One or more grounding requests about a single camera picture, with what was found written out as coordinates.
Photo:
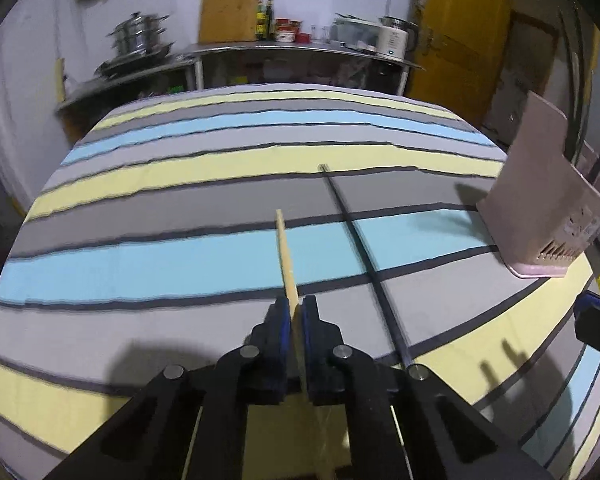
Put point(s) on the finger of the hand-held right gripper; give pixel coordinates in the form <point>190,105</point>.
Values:
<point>597,317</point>

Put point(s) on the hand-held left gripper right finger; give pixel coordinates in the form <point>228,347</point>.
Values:
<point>310,355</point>

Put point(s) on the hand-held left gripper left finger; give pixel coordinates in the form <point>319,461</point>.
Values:
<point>279,355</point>

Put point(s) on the light wooden chopstick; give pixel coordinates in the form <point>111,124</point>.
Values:
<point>286,255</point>

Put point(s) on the pink utensil holder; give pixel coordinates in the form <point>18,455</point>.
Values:
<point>540,185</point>

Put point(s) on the black chopstick with gold tip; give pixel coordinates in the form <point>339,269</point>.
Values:
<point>360,255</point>

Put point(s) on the striped tablecloth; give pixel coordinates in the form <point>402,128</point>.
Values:
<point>180,185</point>

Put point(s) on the metal kitchen shelf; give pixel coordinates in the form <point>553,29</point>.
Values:
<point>290,50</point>

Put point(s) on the yellow wooden door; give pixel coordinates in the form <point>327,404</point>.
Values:
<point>460,35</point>

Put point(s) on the clear plastic container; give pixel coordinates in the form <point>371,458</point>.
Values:
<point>355,35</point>

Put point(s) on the red seasoning jars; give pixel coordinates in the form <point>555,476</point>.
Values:
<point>291,31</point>

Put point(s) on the white kitchen appliance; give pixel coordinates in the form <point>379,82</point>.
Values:
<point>394,40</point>

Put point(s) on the gas stove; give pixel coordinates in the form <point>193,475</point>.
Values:
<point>135,60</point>

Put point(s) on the dark oil bottle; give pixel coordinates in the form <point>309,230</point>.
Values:
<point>261,22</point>
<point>269,20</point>

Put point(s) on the wooden cutting board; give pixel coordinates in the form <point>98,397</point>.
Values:
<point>229,10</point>

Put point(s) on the steel steamer pot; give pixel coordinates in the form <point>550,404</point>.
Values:
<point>137,35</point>

